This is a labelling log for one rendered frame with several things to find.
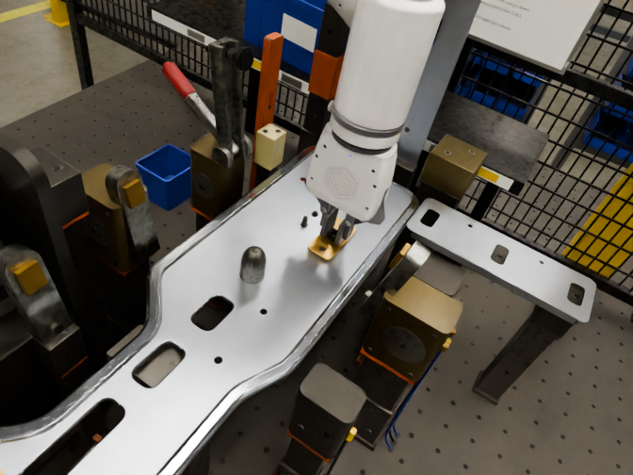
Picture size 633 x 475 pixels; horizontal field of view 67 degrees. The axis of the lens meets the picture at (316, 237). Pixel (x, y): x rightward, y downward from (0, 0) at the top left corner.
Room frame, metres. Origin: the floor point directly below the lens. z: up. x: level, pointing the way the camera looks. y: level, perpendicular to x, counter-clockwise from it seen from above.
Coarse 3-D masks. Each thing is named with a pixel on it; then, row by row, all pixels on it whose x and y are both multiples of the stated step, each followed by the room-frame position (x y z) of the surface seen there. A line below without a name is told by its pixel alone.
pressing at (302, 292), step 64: (256, 192) 0.56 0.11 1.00; (192, 256) 0.41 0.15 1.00; (320, 256) 0.46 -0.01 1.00; (256, 320) 0.33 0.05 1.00; (320, 320) 0.36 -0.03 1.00; (128, 384) 0.22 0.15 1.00; (192, 384) 0.24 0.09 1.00; (256, 384) 0.26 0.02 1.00; (0, 448) 0.13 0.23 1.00; (128, 448) 0.16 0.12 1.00; (192, 448) 0.18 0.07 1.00
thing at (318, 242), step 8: (336, 224) 0.53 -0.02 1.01; (328, 232) 0.50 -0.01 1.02; (336, 232) 0.50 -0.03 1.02; (352, 232) 0.52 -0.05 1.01; (320, 240) 0.49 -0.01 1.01; (328, 240) 0.49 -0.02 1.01; (344, 240) 0.50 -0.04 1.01; (312, 248) 0.47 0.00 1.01; (328, 248) 0.48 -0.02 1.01; (336, 248) 0.48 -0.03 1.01; (328, 256) 0.46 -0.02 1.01
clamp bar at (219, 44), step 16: (208, 48) 0.57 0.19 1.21; (224, 48) 0.57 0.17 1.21; (240, 48) 0.57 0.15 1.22; (224, 64) 0.56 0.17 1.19; (240, 64) 0.56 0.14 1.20; (224, 80) 0.56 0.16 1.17; (240, 80) 0.59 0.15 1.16; (224, 96) 0.56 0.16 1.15; (240, 96) 0.59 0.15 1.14; (224, 112) 0.56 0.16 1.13; (240, 112) 0.58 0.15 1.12; (224, 128) 0.56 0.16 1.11; (240, 128) 0.58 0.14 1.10; (224, 144) 0.56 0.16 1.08; (240, 144) 0.58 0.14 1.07
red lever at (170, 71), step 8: (168, 64) 0.61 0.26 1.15; (168, 72) 0.61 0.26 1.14; (176, 72) 0.61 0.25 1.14; (176, 80) 0.60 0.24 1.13; (184, 80) 0.61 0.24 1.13; (176, 88) 0.60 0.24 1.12; (184, 88) 0.60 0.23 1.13; (192, 88) 0.61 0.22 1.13; (184, 96) 0.59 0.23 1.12; (192, 96) 0.60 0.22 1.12; (192, 104) 0.59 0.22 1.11; (200, 104) 0.60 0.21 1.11; (200, 112) 0.59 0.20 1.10; (208, 112) 0.59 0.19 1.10; (208, 120) 0.58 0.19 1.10; (208, 128) 0.58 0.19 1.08; (216, 128) 0.58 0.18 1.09; (216, 136) 0.57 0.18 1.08
